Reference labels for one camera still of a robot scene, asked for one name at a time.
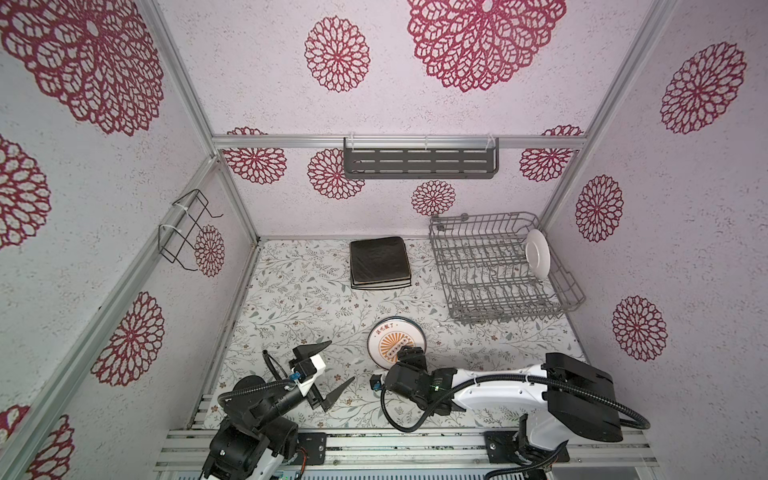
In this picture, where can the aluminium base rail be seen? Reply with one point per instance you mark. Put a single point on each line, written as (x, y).
(355, 436)

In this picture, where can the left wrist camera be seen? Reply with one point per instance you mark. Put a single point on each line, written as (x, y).
(306, 372)

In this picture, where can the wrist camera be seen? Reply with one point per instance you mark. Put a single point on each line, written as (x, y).
(306, 372)
(377, 382)

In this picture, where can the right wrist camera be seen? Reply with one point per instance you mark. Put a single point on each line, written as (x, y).
(377, 382)

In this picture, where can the floral table mat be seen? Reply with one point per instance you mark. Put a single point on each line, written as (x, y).
(300, 294)

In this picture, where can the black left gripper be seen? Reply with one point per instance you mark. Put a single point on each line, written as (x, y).
(330, 399)

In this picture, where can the grey wire dish rack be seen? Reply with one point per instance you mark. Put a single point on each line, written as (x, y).
(482, 267)

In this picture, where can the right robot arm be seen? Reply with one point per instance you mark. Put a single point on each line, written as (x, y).
(551, 416)

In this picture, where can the black square plate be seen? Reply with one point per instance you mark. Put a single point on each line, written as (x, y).
(379, 261)
(381, 284)

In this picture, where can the black wire wall holder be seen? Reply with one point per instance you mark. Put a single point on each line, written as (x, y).
(193, 242)

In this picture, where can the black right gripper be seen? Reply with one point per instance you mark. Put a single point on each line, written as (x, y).
(411, 357)

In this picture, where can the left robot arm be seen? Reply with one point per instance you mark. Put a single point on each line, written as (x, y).
(255, 436)

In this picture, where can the white round plate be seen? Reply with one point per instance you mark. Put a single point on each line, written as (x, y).
(537, 254)
(389, 335)

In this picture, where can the grey wall shelf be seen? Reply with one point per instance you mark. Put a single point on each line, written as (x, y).
(423, 163)

